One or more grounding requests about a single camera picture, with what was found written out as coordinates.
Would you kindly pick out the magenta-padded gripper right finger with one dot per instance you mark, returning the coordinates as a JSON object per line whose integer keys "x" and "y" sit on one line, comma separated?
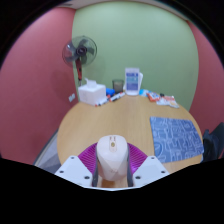
{"x": 150, "y": 170}

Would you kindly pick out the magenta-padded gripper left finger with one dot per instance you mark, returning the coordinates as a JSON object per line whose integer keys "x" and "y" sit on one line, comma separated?
{"x": 74, "y": 170}

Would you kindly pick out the pale pink computer mouse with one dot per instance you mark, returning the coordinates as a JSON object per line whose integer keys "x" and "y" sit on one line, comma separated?
{"x": 112, "y": 160}

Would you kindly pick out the blue patterned mouse pad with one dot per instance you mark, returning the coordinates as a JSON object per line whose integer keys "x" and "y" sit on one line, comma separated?
{"x": 176, "y": 138}

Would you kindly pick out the grey mesh chair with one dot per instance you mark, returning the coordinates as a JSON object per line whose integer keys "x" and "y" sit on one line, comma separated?
{"x": 50, "y": 156}

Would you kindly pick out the white snack packet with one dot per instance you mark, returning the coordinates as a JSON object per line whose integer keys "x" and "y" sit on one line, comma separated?
{"x": 163, "y": 101}

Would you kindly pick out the black whiteboard marker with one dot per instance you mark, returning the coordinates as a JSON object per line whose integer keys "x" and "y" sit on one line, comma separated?
{"x": 102, "y": 101}
{"x": 117, "y": 96}

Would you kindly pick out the small black round object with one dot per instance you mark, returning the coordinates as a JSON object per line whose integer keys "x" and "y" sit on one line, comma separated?
{"x": 161, "y": 95}

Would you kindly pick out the white tissue box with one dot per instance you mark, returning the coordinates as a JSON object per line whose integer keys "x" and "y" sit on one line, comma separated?
{"x": 90, "y": 95}

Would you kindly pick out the blue snack packet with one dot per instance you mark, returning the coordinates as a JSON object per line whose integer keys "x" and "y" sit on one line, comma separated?
{"x": 144, "y": 92}

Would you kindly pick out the blue whiteboard eraser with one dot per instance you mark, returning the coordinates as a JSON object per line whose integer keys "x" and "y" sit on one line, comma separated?
{"x": 110, "y": 91}

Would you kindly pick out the dark translucent cup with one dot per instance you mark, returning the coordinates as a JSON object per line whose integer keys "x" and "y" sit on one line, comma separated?
{"x": 118, "y": 86}

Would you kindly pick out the white plastic chair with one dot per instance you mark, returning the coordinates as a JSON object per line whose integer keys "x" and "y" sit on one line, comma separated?
{"x": 141, "y": 80}

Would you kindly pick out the standing fan with red pole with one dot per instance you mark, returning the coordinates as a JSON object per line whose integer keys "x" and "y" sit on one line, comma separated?
{"x": 80, "y": 50}

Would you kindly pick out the white wall outlet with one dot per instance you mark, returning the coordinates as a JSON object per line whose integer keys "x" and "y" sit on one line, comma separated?
{"x": 72, "y": 97}

